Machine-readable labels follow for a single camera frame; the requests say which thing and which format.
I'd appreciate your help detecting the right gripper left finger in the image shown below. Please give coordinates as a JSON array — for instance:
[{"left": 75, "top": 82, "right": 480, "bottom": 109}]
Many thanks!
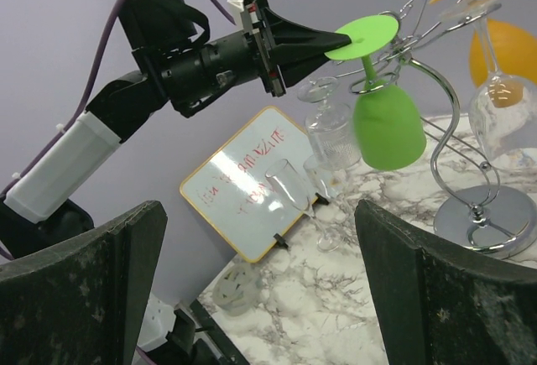
[{"left": 1, "top": 201, "right": 168, "bottom": 364}]

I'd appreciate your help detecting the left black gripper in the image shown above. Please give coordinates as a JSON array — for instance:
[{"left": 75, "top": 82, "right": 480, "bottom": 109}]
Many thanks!
[{"left": 165, "top": 6, "right": 352, "bottom": 117}]

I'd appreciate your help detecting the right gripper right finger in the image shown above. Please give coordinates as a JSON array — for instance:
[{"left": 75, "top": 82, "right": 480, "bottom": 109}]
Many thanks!
[{"left": 355, "top": 200, "right": 536, "bottom": 364}]

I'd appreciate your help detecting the clear wine glass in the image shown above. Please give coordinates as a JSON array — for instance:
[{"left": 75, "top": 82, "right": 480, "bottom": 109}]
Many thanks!
[
  {"left": 265, "top": 159, "right": 341, "bottom": 253},
  {"left": 440, "top": 0, "right": 536, "bottom": 171},
  {"left": 298, "top": 76, "right": 362, "bottom": 171}
]

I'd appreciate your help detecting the green plastic wine glass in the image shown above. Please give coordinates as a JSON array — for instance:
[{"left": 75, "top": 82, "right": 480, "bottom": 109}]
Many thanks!
[{"left": 325, "top": 14, "right": 426, "bottom": 171}]

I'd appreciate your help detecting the orange plastic wine glass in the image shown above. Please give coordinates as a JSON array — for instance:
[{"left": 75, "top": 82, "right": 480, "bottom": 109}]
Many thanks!
[{"left": 430, "top": 0, "right": 536, "bottom": 108}]

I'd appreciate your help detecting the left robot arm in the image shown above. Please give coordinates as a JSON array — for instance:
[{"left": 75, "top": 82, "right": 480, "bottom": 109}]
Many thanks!
[{"left": 1, "top": 0, "right": 351, "bottom": 258}]

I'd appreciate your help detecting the chrome wine glass rack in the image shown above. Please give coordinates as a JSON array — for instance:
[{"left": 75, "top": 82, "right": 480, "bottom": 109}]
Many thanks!
[{"left": 347, "top": 0, "right": 537, "bottom": 259}]

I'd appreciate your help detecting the clear glass tumbler left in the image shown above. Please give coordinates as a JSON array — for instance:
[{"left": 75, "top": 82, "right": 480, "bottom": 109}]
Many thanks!
[{"left": 303, "top": 155, "right": 349, "bottom": 201}]

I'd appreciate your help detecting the small whiteboard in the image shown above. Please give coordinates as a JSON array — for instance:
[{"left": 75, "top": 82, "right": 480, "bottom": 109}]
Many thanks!
[{"left": 180, "top": 107, "right": 313, "bottom": 263}]

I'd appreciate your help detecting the clear tape roll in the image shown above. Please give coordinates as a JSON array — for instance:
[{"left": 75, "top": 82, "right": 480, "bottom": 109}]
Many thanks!
[{"left": 212, "top": 263, "right": 262, "bottom": 316}]

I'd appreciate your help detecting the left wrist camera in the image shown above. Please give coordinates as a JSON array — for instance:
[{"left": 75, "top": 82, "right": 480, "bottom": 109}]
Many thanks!
[{"left": 227, "top": 0, "right": 258, "bottom": 32}]

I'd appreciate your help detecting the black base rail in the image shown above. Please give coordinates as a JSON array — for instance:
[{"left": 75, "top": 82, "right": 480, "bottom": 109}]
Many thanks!
[{"left": 166, "top": 300, "right": 249, "bottom": 365}]

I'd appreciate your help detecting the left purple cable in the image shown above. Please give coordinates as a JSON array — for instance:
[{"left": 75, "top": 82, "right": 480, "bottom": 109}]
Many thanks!
[{"left": 0, "top": 0, "right": 236, "bottom": 365}]

